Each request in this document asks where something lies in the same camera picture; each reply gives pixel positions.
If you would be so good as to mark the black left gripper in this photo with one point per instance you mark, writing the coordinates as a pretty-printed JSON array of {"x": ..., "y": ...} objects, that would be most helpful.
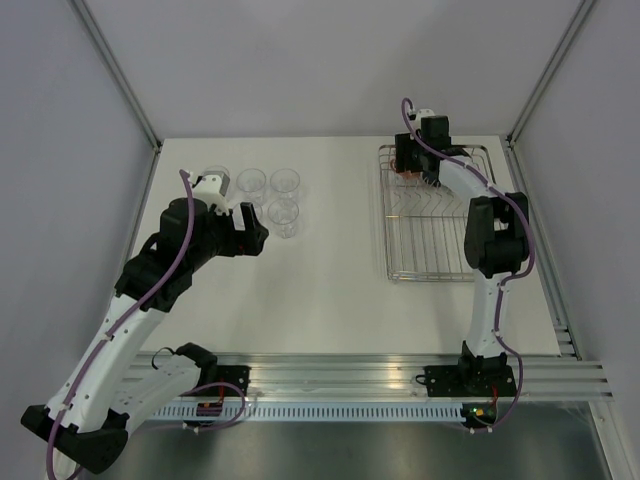
[{"x": 248, "y": 242}]

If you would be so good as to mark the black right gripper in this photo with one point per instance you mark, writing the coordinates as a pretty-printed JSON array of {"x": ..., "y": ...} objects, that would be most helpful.
[{"x": 403, "y": 144}]

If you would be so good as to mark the pink ceramic mug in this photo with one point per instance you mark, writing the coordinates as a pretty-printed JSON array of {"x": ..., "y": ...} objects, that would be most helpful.
[{"x": 403, "y": 168}]

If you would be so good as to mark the clear glass cup four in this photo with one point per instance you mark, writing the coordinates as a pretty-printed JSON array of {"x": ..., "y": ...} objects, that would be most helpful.
[{"x": 283, "y": 214}]

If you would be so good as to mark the clear glass cup two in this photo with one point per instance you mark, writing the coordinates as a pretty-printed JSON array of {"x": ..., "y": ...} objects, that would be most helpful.
[{"x": 252, "y": 184}]

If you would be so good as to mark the clear glass cup three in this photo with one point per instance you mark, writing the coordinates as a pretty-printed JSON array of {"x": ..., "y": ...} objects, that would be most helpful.
[{"x": 285, "y": 183}]

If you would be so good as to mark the clear glass cup one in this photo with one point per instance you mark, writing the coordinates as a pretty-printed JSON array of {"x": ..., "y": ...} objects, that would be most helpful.
[{"x": 215, "y": 180}]

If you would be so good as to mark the clear glass cup five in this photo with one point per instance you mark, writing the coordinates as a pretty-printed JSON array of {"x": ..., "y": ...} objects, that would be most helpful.
[{"x": 258, "y": 210}]

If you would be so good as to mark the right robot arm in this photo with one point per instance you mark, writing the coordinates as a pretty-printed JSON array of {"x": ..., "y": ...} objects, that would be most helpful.
[{"x": 498, "y": 244}]

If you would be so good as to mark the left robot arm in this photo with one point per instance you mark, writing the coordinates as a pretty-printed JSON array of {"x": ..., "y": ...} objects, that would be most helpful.
[{"x": 87, "y": 424}]

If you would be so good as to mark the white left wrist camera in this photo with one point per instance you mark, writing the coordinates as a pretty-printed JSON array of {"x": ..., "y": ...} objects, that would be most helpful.
[{"x": 215, "y": 203}]

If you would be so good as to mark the metal wire dish rack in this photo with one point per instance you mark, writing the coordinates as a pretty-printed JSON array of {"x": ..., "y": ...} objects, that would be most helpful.
[{"x": 423, "y": 225}]

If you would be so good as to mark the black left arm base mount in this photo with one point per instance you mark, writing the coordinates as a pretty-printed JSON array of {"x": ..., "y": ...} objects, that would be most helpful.
[{"x": 237, "y": 375}]

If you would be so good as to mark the aluminium front rail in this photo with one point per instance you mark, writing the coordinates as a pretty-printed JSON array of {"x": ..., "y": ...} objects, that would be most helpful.
[{"x": 390, "y": 377}]

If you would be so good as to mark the white slotted cable duct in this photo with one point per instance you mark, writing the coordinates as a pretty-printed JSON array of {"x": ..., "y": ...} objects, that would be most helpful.
[{"x": 312, "y": 412}]

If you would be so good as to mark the right aluminium frame post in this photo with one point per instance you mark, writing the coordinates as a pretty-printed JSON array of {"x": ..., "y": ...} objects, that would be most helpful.
[{"x": 561, "y": 51}]

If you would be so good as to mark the aluminium frame post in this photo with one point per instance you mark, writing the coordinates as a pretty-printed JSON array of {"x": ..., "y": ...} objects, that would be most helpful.
[
  {"x": 561, "y": 51},
  {"x": 104, "y": 51}
]

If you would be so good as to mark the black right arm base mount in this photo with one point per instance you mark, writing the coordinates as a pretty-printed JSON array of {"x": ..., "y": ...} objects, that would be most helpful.
[{"x": 448, "y": 381}]

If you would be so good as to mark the left aluminium frame post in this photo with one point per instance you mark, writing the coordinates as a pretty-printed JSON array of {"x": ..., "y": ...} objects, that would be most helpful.
[{"x": 104, "y": 51}]

